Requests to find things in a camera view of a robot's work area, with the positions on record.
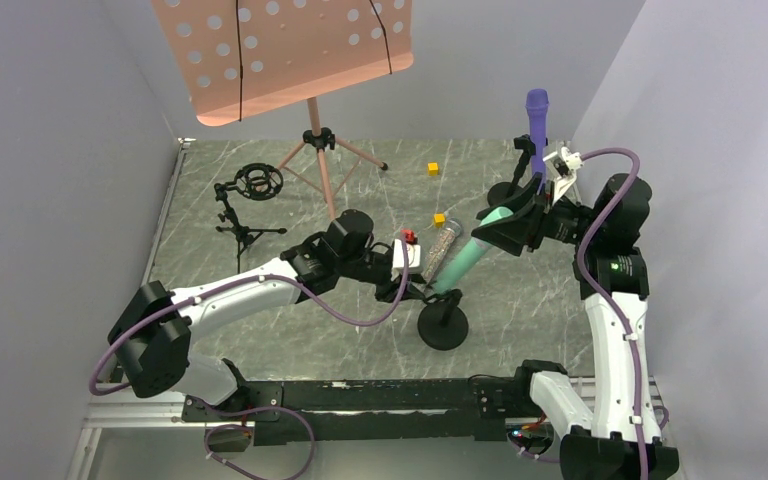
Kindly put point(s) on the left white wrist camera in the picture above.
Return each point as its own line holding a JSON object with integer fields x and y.
{"x": 406, "y": 254}

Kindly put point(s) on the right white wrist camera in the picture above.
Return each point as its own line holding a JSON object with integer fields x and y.
{"x": 562, "y": 171}

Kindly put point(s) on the black shock mount tripod stand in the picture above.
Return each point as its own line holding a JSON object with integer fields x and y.
{"x": 256, "y": 182}

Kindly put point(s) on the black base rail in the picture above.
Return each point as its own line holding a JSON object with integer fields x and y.
{"x": 481, "y": 407}

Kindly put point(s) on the teal green microphone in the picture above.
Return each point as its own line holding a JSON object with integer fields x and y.
{"x": 468, "y": 256}

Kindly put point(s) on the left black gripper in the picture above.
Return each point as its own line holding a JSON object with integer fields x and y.
{"x": 412, "y": 293}

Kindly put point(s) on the purple microphone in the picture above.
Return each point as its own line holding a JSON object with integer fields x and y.
{"x": 537, "y": 105}

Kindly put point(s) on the pink perforated music stand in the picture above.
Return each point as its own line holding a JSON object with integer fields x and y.
{"x": 244, "y": 58}

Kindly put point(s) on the black desk mic stand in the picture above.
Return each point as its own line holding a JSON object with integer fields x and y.
{"x": 503, "y": 190}

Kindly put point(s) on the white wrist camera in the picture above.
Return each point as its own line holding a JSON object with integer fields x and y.
{"x": 406, "y": 254}
{"x": 562, "y": 171}

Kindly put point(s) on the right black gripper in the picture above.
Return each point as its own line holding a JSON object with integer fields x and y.
{"x": 538, "y": 216}

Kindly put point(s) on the glitter sequin microphone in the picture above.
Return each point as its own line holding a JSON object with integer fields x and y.
{"x": 450, "y": 230}

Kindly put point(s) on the black round base mic stand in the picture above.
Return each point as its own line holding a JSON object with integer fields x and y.
{"x": 442, "y": 328}

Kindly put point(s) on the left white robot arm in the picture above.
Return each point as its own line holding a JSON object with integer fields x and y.
{"x": 151, "y": 340}

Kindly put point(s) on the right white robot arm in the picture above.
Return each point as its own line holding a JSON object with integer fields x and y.
{"x": 619, "y": 437}

